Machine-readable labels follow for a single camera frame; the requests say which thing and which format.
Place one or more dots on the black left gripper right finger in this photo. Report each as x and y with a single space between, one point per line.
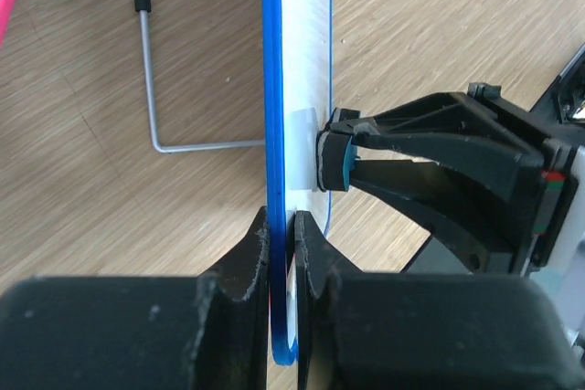
381 330

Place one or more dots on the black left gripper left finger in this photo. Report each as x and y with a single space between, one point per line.
204 332

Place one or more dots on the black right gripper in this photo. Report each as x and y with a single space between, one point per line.
485 138

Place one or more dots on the blue whiteboard eraser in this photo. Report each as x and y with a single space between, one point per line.
335 159

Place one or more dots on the blue framed whiteboard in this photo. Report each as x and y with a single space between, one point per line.
297 38

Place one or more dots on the metal wire whiteboard stand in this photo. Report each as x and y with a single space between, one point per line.
143 9

